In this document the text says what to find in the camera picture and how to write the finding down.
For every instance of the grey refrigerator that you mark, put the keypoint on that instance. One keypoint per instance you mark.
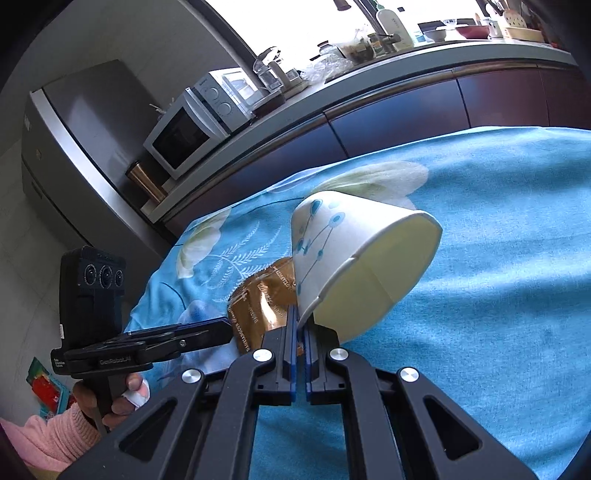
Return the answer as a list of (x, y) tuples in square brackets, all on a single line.
[(83, 152)]

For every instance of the red paper packet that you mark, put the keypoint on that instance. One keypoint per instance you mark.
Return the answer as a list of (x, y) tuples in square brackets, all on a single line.
[(46, 387)]

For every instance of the kitchen counter with brown cabinets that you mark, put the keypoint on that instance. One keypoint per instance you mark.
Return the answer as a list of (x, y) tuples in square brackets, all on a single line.
[(406, 101)]

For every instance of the cream dish rack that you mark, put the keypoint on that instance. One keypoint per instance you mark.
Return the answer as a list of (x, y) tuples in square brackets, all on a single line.
[(521, 28)]

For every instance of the clear crumpled plastic bag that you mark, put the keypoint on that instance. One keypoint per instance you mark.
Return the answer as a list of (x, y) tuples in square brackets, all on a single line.
[(325, 69)]

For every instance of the white microwave oven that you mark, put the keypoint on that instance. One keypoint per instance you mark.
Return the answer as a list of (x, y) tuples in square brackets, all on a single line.
[(184, 134)]

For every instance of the gold foil snack wrapper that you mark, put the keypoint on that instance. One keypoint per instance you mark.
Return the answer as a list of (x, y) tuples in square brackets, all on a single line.
[(258, 300)]

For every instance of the white mug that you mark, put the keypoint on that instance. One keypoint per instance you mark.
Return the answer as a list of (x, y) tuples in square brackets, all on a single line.
[(495, 28)]

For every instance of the metal kitchen faucet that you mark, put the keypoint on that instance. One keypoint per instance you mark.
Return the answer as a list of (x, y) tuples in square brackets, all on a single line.
[(385, 41)]

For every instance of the copper metal tumbler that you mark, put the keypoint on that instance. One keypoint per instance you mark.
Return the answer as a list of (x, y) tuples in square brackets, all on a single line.
[(145, 182)]

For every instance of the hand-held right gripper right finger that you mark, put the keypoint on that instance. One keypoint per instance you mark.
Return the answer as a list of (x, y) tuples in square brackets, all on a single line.
[(310, 369)]

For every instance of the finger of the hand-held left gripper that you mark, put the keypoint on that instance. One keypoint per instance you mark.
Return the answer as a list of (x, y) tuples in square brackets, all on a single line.
[(184, 326), (198, 341)]

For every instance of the kitchen window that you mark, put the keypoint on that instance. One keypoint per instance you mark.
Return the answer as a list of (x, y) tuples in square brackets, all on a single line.
[(300, 27)]

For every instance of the person's left hand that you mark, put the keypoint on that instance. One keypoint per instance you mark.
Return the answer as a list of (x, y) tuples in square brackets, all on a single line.
[(127, 401)]

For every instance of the white printed paper cup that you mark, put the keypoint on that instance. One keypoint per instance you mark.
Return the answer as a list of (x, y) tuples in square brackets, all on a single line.
[(341, 230)]

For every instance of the blue floral tablecloth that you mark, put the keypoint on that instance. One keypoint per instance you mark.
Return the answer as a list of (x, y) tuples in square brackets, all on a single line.
[(485, 277)]

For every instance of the glass kettle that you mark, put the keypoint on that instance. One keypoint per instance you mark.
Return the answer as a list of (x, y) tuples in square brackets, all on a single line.
[(270, 69)]

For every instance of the white plastic bottle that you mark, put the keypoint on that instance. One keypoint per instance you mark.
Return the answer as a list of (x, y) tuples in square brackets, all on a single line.
[(395, 27)]

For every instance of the white bowl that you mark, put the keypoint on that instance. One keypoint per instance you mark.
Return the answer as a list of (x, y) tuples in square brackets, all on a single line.
[(438, 35)]

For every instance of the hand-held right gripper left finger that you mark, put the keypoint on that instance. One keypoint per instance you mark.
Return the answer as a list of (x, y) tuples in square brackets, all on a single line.
[(292, 350)]

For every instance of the red bowl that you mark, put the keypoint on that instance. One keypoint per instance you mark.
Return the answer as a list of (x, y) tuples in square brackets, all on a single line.
[(472, 31)]

